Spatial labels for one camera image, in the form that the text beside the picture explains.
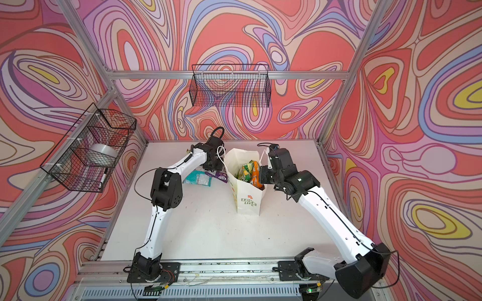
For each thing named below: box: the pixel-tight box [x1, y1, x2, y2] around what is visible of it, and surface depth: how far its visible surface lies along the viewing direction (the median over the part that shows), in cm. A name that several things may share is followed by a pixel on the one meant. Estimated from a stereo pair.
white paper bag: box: [224, 148, 266, 216], surface depth 83 cm
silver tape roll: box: [89, 142, 118, 159], surface depth 75 cm
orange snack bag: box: [251, 160, 265, 191], surface depth 86 cm
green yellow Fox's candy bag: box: [237, 159, 254, 183], surface depth 87 cm
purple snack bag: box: [204, 170, 229, 184], surface depth 101 cm
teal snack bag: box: [182, 169, 213, 187], surface depth 101 cm
